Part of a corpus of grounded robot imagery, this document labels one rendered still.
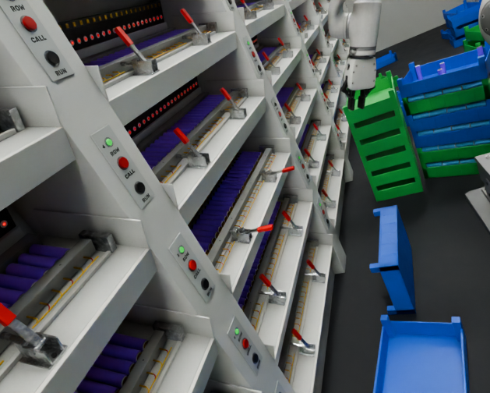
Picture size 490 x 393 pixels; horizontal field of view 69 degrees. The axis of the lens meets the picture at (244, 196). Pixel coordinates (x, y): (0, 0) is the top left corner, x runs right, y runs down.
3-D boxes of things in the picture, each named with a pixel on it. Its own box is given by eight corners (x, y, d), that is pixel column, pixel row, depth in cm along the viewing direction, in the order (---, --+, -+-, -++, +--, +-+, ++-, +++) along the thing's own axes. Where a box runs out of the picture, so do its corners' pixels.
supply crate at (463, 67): (494, 58, 139) (491, 37, 136) (488, 78, 127) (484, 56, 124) (414, 79, 160) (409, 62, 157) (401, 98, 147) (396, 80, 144)
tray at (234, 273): (290, 164, 117) (290, 138, 112) (234, 310, 69) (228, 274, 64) (233, 162, 123) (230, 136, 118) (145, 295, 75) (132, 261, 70)
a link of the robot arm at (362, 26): (343, 47, 115) (374, 47, 111) (348, 0, 108) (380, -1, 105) (350, 44, 121) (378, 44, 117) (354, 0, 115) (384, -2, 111)
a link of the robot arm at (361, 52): (357, 48, 111) (357, 58, 113) (382, 46, 114) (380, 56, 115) (343, 46, 118) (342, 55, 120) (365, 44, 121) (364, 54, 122)
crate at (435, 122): (501, 96, 145) (498, 77, 142) (495, 118, 133) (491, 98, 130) (422, 111, 166) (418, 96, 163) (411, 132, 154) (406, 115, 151)
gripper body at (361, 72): (354, 55, 112) (351, 91, 118) (382, 53, 115) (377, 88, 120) (342, 53, 119) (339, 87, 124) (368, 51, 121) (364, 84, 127)
